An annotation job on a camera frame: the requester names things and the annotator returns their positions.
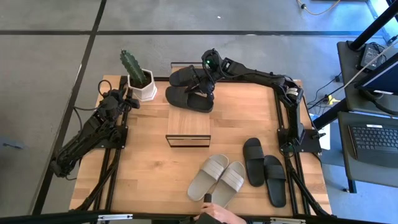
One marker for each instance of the black power adapter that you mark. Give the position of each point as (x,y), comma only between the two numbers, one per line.
(370,54)

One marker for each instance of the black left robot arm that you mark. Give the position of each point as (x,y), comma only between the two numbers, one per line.
(93,130)

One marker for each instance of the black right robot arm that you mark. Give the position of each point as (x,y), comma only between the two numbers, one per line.
(261,77)

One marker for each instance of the black slide sandal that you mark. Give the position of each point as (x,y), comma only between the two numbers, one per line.
(253,174)
(183,99)
(275,193)
(180,76)

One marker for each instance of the grey slide sandal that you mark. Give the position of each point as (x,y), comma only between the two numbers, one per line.
(228,183)
(202,183)

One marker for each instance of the dark grey laptop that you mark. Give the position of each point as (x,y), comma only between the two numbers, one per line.
(373,143)

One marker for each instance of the black overhead frame beam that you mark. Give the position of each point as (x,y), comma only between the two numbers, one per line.
(155,216)

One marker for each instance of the white hexagonal plant pot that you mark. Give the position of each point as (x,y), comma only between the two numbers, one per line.
(146,91)

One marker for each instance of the black desk strut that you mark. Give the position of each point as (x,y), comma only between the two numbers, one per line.
(329,115)

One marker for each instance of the silver metal bracket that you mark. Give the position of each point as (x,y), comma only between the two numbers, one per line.
(287,221)
(115,217)

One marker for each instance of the black slanted pole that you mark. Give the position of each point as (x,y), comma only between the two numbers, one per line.
(373,28)

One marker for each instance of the wooden shelf black metal frame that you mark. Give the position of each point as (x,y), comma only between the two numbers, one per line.
(188,124)

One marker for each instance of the black power plug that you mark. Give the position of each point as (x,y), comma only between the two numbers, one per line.
(337,77)

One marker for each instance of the green cactus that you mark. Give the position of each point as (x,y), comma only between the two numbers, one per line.
(132,67)

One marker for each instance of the person's hand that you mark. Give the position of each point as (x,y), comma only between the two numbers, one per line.
(220,213)

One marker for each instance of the black aluminium table frame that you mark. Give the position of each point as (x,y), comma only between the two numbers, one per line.
(277,109)

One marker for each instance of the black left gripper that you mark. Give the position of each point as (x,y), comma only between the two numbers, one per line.
(123,99)

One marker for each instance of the dark computer monitor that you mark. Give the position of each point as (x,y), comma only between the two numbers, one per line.
(382,77)

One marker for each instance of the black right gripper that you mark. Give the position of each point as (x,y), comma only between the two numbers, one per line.
(213,67)

